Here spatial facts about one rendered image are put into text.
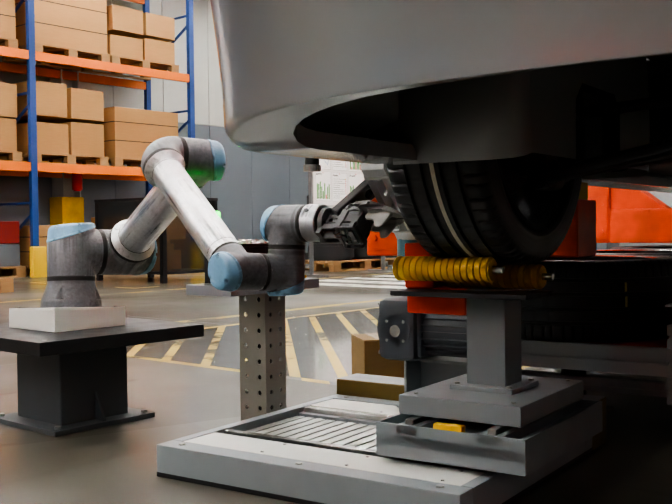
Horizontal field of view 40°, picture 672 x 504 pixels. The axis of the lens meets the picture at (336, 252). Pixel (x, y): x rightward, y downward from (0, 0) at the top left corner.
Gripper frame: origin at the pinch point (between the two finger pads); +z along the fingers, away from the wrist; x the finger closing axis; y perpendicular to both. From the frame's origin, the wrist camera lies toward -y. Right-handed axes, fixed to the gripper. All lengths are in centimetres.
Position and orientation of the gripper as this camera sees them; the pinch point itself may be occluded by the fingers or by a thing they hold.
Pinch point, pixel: (402, 215)
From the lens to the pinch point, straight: 211.2
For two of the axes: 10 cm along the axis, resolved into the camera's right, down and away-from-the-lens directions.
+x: -4.0, -6.9, -6.1
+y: -3.9, 7.3, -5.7
